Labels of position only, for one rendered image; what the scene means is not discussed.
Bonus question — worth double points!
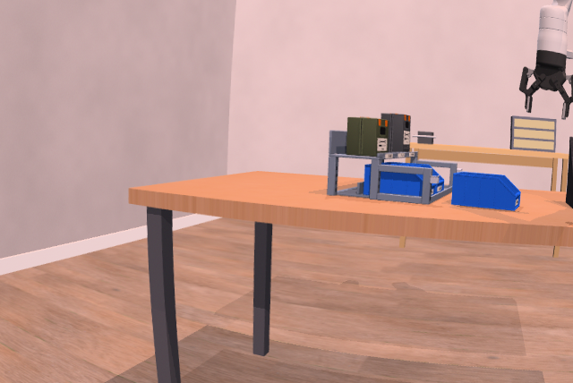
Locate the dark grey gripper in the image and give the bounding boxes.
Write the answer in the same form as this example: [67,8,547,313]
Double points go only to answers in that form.
[519,50,573,120]

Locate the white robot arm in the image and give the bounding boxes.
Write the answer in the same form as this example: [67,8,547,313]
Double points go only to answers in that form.
[537,0,573,59]

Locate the blue bin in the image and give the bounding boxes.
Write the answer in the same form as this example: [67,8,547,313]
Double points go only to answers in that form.
[451,172,521,211]
[363,164,423,196]
[385,162,444,193]

